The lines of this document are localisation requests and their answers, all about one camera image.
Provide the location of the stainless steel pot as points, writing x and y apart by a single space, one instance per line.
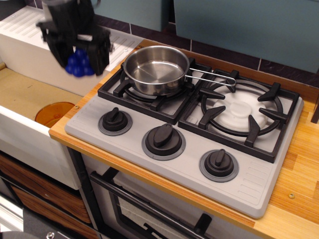
163 70

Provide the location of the wooden drawer front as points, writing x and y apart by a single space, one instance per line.
47 197

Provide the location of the toy oven door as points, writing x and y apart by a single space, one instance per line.
136 224

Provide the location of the grey toy stove top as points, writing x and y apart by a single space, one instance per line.
249 192

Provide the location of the black right stove knob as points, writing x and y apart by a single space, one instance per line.
219 166

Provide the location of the grey toy faucet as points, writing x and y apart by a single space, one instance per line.
46 11

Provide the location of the black left burner grate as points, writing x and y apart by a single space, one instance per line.
168 108

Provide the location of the blue toy blueberry cluster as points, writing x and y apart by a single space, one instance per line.
79 65

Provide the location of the black oven door handle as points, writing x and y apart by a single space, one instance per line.
106 181

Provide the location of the black stove knob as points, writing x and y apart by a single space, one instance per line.
115 122
219 166
163 143

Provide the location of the black burner grate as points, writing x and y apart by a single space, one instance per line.
168 108
255 118

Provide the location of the white toy sink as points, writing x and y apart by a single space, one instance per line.
30 79

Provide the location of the black right burner grate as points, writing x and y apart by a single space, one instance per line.
255 118

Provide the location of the black left stove knob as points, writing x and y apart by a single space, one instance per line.
115 122

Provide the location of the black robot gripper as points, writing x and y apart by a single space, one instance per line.
73 24

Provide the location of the black middle stove knob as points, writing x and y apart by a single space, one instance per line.
163 143

